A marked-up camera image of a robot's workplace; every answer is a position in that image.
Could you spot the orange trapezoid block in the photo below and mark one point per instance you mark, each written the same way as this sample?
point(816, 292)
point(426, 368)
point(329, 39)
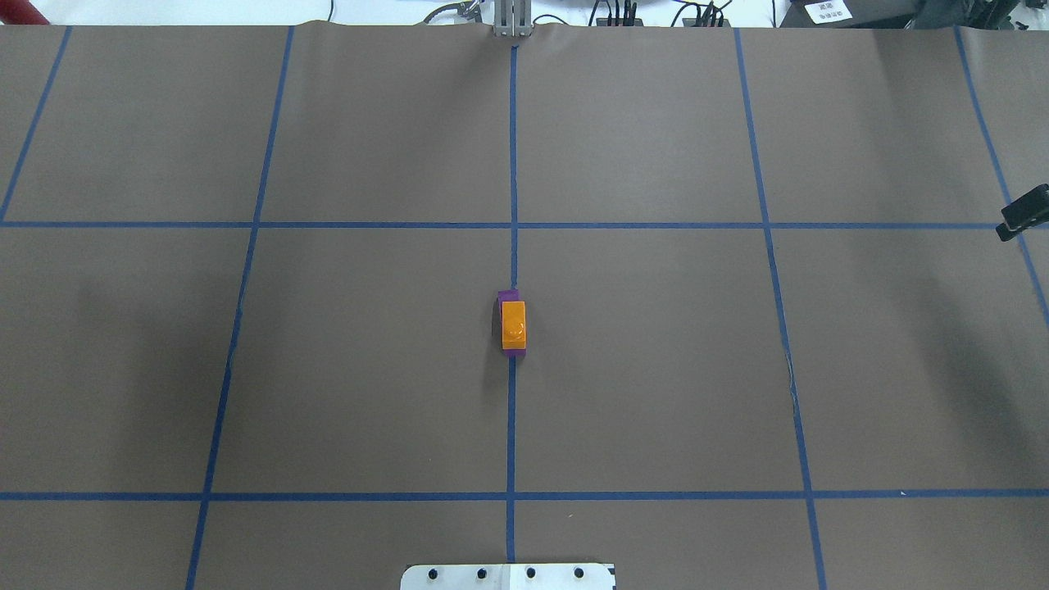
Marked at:
point(514, 325)

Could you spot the purple trapezoid block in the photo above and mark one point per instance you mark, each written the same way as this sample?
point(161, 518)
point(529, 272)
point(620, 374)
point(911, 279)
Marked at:
point(508, 295)

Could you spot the brown paper table cover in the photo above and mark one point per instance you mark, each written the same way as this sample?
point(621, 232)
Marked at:
point(298, 307)

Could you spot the aluminium frame post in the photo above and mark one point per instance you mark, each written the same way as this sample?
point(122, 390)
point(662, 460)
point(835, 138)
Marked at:
point(512, 18)

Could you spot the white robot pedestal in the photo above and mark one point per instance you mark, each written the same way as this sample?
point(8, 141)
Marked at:
point(510, 576)

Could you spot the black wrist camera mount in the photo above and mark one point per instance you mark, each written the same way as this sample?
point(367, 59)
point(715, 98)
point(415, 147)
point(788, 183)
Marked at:
point(1024, 213)

